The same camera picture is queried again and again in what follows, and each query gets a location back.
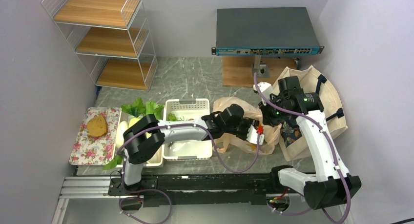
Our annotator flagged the orange plastic grocery bag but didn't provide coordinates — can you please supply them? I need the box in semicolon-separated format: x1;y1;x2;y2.
213;97;282;156

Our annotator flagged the beige canvas tote bag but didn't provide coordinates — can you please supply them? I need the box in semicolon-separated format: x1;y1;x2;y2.
278;65;348;161

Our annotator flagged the green lettuce leaf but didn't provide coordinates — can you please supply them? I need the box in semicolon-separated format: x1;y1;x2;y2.
145;101;164;120

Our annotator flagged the large white daikon radish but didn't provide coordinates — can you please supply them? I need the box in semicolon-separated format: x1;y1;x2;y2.
121;97;145;127

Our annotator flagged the brown bread slice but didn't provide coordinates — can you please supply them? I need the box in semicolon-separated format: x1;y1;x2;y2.
86;115;108;138

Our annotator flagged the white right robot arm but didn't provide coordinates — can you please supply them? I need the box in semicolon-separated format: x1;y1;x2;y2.
253;76;362;210

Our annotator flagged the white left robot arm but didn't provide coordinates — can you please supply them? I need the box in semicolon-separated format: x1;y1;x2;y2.
121;104;264;195

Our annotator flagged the right white plastic basket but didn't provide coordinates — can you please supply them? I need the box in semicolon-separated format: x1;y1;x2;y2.
163;99;212;161

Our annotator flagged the wooden board with metal stand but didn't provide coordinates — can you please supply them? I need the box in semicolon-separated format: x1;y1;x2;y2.
222;56;297;87

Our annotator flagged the floral pattern tray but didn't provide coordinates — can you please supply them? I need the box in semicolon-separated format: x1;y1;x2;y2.
69;107;122;165

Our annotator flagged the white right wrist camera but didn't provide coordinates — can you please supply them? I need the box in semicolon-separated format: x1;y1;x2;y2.
254;82;273;105

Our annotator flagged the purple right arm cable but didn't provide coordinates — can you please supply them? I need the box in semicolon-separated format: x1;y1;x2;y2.
252;72;352;224

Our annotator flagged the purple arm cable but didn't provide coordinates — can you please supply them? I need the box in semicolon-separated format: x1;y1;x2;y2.
116;123;261;224
252;72;352;224

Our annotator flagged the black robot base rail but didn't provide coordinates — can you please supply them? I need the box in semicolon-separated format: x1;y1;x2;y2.
60;170;293;207

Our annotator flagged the dark grey network switch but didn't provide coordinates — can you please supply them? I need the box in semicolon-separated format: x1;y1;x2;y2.
211;7;324;57

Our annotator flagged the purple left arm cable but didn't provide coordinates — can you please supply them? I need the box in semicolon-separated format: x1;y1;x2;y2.
116;123;261;224

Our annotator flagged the white wire wooden shelf rack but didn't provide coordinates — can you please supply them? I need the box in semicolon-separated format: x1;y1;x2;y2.
41;0;158;91

